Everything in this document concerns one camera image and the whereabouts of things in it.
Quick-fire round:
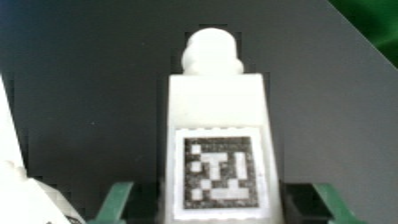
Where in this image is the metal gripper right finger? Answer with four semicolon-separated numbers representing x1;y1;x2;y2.
282;182;369;224

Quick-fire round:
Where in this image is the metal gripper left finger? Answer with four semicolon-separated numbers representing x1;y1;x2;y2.
93;180;156;224

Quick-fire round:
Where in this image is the white leg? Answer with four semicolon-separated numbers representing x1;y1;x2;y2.
161;28;284;224

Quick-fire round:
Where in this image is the green backdrop curtain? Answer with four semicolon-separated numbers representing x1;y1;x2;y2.
328;0;398;68

